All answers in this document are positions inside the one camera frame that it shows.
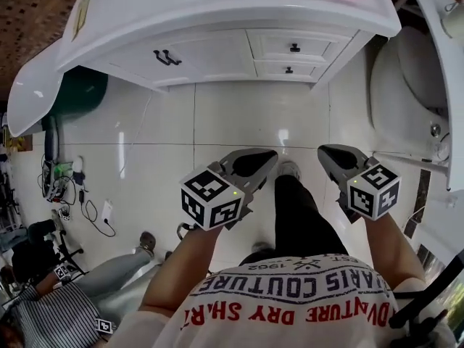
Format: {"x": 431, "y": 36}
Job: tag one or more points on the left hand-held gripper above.
{"x": 212, "y": 201}

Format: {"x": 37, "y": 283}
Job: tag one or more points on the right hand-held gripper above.
{"x": 373, "y": 190}

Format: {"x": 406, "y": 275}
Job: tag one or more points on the large white drawer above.
{"x": 311, "y": 47}

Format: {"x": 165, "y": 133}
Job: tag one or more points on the person's right forearm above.
{"x": 395, "y": 248}

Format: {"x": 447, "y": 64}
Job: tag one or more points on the person's left forearm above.
{"x": 185, "y": 263}

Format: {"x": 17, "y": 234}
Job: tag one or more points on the small white drawer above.
{"x": 304, "y": 70}

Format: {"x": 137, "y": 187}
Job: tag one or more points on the black knob of small drawer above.
{"x": 289, "y": 70}

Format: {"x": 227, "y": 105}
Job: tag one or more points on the black knob of large drawer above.
{"x": 294, "y": 48}

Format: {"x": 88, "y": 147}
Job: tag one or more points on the white sink basin top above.
{"x": 224, "y": 2}

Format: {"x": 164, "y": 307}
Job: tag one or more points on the person's white shoe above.
{"x": 289, "y": 170}

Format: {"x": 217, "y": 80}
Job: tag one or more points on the person's black trouser leg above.
{"x": 301, "y": 219}

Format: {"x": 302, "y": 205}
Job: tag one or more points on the white toilet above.
{"x": 402, "y": 85}

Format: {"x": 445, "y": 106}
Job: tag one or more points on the metal toilet flush button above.
{"x": 435, "y": 129}

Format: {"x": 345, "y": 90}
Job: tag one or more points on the white vanity cabinet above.
{"x": 217, "y": 64}

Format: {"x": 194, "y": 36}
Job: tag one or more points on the white cabinet door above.
{"x": 214, "y": 58}
{"x": 137, "y": 62}

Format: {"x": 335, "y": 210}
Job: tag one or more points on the person's white printed shirt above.
{"x": 290, "y": 303}

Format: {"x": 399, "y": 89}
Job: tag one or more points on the white power strip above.
{"x": 107, "y": 211}

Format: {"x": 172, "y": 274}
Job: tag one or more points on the dark green bin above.
{"x": 81, "y": 93}

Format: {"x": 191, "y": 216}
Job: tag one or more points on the grey pipe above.
{"x": 51, "y": 140}

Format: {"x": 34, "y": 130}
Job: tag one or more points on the yellow sticker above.
{"x": 81, "y": 16}

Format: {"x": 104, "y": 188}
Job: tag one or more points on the black office chair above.
{"x": 40, "y": 248}

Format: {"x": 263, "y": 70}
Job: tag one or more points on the cluttered rack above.
{"x": 9, "y": 180}

